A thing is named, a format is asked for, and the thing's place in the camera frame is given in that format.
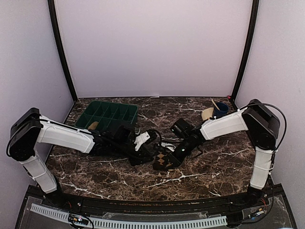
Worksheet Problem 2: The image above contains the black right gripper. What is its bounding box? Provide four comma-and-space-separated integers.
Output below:
163, 136, 198, 170

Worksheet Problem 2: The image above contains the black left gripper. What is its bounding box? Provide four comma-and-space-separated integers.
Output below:
111, 140, 154, 166

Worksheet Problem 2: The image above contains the green plastic divider tray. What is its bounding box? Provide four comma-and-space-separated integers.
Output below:
74, 101, 138, 131

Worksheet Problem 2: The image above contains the tan ribbed sock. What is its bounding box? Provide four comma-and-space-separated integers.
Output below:
88, 121, 99, 130

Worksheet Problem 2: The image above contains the brown argyle sock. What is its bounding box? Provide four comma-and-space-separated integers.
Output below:
152, 148, 173, 171

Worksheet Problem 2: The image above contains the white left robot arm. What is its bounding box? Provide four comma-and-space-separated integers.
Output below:
6, 108, 153, 208

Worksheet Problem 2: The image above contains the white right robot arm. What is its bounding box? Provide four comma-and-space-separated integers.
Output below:
165, 99, 283, 207

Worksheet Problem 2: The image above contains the cream floral plate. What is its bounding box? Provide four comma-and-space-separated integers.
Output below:
201, 107, 214, 121

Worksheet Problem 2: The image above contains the blue speckled mug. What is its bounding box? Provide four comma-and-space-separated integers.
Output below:
213, 102, 229, 118

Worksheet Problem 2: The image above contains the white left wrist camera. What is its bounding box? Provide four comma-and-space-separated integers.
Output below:
134, 131, 150, 151

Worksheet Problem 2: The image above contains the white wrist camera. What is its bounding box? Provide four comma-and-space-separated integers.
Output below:
134, 131, 150, 151
161, 142, 176, 152

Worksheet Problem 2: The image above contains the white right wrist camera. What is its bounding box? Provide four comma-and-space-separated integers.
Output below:
161, 142, 176, 152

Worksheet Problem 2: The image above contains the right black frame post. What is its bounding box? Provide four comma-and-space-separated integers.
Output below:
229, 0, 260, 105

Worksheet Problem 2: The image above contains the black frame post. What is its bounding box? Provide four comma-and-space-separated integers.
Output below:
47, 0, 78, 103
229, 0, 260, 105

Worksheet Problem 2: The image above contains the black front rail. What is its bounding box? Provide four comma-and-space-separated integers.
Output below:
62, 193, 250, 214

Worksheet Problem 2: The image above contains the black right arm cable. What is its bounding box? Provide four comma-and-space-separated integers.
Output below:
209, 103, 287, 172

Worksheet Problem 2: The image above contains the left black frame post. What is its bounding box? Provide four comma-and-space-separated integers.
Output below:
47, 0, 78, 103

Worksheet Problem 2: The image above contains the white slotted cable duct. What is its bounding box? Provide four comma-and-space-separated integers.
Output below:
30, 204, 227, 229

